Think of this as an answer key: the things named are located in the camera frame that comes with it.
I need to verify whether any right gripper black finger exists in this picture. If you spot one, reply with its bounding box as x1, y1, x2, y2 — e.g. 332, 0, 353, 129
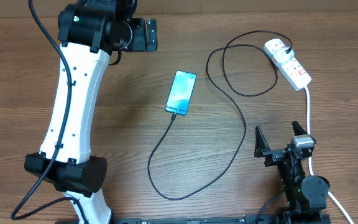
254, 126, 270, 157
291, 121, 307, 136

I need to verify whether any Galaxy S24+ smartphone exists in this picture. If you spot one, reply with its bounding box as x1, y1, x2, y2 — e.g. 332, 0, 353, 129
165, 70, 197, 116

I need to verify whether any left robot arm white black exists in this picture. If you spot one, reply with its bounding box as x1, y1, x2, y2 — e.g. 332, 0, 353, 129
24, 1, 157, 223

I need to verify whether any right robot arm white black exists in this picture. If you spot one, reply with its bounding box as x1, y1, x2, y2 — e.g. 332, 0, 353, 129
254, 121, 331, 223

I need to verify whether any white charger plug adapter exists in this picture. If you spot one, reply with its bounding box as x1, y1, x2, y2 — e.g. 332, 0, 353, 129
273, 47, 295, 64

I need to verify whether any white power strip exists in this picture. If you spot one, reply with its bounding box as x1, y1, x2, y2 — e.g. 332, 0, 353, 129
264, 39, 312, 91

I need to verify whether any white power strip cord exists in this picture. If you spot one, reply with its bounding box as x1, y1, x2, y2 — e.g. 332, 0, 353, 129
303, 86, 355, 224

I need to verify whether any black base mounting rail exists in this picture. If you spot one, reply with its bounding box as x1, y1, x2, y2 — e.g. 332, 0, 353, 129
55, 215, 331, 224

